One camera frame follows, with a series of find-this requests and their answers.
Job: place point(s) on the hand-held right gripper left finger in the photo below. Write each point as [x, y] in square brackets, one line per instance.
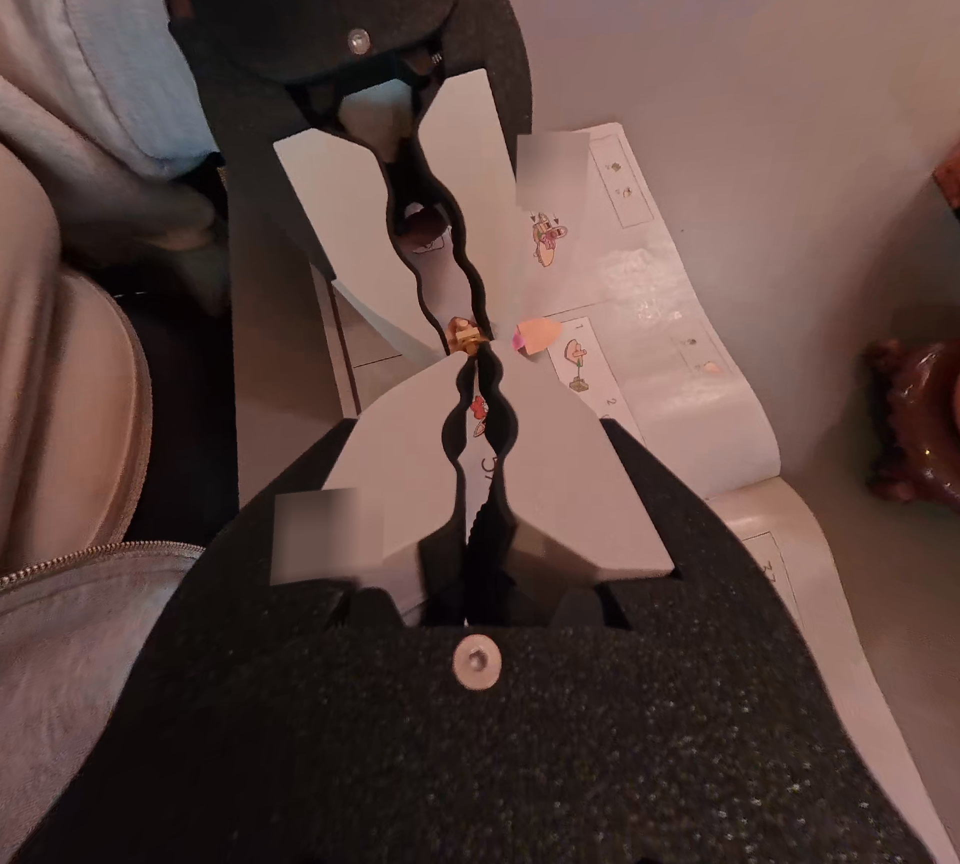
[405, 444]

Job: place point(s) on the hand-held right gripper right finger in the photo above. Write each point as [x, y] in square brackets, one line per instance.
[570, 489]

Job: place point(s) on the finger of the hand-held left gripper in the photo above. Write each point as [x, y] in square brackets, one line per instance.
[337, 204]
[480, 151]

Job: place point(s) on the peach pink brick flower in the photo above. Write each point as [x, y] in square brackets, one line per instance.
[538, 337]

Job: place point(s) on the person's left forearm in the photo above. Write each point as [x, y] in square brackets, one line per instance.
[90, 91]

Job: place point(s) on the white desk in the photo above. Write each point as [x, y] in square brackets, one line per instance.
[750, 54]

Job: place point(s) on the person's left hand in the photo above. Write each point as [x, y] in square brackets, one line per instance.
[425, 222]

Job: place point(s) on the white instruction booklet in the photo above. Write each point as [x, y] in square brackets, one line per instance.
[675, 354]

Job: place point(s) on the beige round cushion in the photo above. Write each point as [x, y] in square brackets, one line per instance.
[90, 391]

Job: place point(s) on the brown glossy figurine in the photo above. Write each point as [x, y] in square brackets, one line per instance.
[919, 421]

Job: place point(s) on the grey zippered pouch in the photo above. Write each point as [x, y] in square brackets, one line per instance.
[75, 654]

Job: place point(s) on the reddish brown object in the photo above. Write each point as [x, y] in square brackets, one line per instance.
[949, 178]

